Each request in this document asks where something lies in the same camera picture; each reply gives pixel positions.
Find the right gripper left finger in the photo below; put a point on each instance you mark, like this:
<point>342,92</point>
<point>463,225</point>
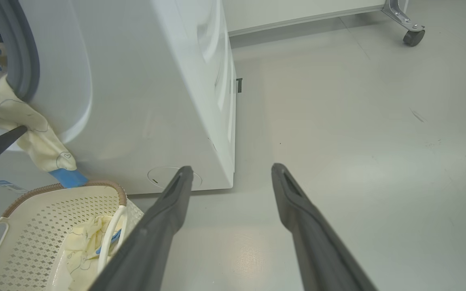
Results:
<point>156,234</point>

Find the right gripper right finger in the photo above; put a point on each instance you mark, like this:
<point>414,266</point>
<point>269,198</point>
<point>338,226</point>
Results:
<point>314,242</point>

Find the cream bear-print garment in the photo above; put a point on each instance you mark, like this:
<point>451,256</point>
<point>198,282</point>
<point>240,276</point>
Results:
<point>34,141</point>

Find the cream garment with blue trim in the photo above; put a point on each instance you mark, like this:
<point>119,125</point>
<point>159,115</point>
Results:
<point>83,250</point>

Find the grey rubber washing machine seal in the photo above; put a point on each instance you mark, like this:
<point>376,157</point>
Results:
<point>22,60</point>

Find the white front-load washing machine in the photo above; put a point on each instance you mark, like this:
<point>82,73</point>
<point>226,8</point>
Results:
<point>136,81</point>

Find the blue energy label sticker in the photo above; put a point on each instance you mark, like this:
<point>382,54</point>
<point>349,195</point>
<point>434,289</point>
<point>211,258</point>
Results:
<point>8,186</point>

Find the round white filter cover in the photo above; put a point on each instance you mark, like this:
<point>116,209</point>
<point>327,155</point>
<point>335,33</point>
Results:
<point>158,178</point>

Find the cream perforated laundry basket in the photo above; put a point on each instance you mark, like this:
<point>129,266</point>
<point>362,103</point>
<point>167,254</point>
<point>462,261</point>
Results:
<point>34,226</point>

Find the grey metal leg with caster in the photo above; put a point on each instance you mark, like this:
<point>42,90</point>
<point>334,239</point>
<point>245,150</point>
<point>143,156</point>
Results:
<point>403,18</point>

